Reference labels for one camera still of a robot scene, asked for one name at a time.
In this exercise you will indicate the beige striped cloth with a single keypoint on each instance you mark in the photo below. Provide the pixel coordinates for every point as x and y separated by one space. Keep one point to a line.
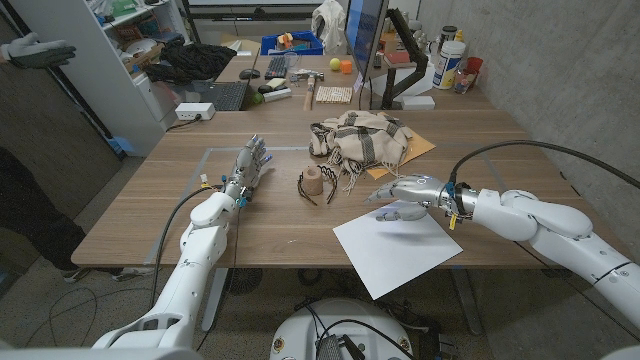
360 135

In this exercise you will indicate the pale yellow block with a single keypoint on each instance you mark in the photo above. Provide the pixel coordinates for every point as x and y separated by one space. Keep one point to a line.
276 83

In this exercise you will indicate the black computer mouse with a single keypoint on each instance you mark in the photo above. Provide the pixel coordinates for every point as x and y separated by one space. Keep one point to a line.
249 74

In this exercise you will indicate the white flat box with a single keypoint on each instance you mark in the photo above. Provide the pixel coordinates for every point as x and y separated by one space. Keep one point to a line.
418 102

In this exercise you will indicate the woven beige mat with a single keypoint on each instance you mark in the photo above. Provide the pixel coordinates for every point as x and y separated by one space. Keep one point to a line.
334 94

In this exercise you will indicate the small cork cylinder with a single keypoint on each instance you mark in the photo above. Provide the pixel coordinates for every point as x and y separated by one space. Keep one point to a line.
312 182

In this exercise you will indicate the orange cube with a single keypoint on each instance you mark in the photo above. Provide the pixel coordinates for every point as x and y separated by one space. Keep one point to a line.
346 67

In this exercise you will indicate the green ball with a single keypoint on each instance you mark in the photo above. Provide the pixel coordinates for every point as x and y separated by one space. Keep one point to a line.
257 98

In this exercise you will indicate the dark lidded jar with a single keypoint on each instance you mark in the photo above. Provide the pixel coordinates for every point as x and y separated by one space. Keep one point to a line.
448 34

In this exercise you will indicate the white wipes canister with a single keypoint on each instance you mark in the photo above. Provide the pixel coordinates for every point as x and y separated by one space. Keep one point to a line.
447 65

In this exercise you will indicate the white paper sheet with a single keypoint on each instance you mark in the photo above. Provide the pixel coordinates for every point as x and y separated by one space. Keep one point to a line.
395 255

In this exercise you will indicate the white shelf cabinet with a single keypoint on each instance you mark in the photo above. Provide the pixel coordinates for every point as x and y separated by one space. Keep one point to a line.
100 75

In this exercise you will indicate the red book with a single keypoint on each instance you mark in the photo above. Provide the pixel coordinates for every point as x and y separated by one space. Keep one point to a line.
397 57

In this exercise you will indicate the blue plastic bin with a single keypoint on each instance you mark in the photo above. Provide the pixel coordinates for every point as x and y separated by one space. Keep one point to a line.
305 50

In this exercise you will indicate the black computer monitor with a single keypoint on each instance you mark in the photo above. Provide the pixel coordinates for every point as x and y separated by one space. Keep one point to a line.
362 30

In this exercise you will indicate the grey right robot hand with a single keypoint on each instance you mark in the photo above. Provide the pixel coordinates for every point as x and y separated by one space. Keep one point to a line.
420 190

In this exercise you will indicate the white power strip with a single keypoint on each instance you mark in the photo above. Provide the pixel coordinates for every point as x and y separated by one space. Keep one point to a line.
195 111

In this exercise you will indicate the orange paper envelope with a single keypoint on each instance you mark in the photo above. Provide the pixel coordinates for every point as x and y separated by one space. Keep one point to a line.
420 147

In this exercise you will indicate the white oblong box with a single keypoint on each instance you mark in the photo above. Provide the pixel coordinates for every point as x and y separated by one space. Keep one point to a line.
277 95

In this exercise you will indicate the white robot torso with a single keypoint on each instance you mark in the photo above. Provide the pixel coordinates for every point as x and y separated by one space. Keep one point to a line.
300 330

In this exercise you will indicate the yellow ball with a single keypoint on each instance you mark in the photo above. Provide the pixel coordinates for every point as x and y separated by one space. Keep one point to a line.
335 64

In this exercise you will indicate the black jacket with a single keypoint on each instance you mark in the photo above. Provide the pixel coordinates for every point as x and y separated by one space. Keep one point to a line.
195 60

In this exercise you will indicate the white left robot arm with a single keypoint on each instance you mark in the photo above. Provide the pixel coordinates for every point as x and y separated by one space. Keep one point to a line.
197 245

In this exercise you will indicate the metal table leg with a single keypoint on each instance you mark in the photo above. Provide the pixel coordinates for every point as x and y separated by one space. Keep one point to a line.
467 300
215 300

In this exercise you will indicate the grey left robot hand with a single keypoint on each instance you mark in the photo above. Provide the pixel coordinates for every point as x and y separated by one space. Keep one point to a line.
247 165

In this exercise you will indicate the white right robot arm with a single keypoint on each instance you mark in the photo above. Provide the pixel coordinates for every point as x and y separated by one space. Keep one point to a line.
525 220

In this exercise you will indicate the black headband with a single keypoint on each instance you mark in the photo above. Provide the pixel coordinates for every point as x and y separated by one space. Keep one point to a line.
299 189
335 181

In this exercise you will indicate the black laptop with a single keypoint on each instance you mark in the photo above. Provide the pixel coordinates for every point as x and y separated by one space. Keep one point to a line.
227 95

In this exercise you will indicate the small black keyboard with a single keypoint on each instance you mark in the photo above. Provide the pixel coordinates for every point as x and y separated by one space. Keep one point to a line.
276 67

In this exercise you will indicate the clear glass jar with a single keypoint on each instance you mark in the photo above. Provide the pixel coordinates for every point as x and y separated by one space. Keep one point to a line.
462 82

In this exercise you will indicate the red cup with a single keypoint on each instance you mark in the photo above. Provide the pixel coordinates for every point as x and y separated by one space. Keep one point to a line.
474 65

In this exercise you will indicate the person's left gloved hand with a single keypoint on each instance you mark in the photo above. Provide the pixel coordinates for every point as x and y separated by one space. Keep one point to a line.
35 52

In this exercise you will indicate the white bag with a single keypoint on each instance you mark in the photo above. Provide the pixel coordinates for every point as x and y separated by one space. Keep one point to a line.
330 25

